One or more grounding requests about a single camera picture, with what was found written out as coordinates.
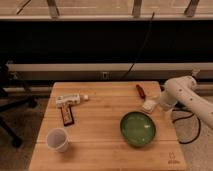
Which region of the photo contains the white sponge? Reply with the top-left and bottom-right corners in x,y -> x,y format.
142,99 -> 157,113

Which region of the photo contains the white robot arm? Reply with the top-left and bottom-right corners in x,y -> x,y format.
159,76 -> 213,129

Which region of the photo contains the green ceramic bowl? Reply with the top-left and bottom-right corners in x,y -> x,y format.
120,111 -> 156,147

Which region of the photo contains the white toothpaste tube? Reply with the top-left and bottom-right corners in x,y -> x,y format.
56,94 -> 89,108

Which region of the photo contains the brown chocolate bar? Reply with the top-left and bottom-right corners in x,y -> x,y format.
61,105 -> 74,126

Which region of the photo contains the white plastic cup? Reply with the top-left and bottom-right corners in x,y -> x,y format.
46,128 -> 69,153

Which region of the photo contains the black office chair base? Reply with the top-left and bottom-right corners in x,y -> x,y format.
0,63 -> 37,148

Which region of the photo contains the wall power outlet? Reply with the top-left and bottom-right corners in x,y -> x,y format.
101,72 -> 109,80

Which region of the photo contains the red-handled tool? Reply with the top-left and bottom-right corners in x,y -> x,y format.
136,84 -> 146,99

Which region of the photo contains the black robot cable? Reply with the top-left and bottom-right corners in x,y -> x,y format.
172,106 -> 202,145

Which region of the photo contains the black hanging cable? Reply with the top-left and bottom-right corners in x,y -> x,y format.
119,11 -> 156,82

